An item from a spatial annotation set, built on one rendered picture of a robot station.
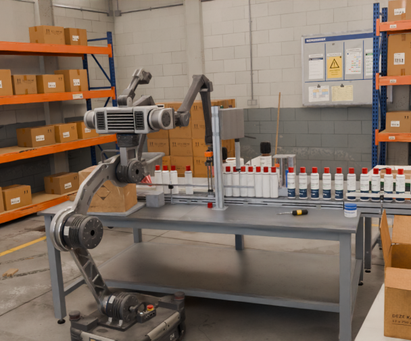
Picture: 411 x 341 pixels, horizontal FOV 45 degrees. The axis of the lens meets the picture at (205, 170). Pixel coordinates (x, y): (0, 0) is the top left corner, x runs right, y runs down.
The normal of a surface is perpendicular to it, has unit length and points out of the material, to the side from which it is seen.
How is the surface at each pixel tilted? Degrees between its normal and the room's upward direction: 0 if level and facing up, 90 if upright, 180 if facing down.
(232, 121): 90
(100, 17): 90
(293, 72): 90
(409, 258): 89
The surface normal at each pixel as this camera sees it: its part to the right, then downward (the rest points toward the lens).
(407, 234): -0.29, -0.66
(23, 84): 0.87, 0.04
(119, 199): -0.20, 0.18
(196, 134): -0.42, 0.18
